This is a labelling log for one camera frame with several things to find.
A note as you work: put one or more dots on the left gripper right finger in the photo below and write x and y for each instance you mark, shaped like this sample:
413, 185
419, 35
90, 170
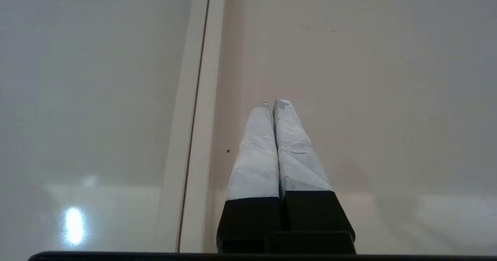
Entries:
301, 164

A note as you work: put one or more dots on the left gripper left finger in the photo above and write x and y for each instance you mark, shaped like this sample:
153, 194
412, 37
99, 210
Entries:
254, 167

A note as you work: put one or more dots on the cream cabinet door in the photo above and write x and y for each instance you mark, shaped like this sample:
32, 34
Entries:
93, 109
349, 78

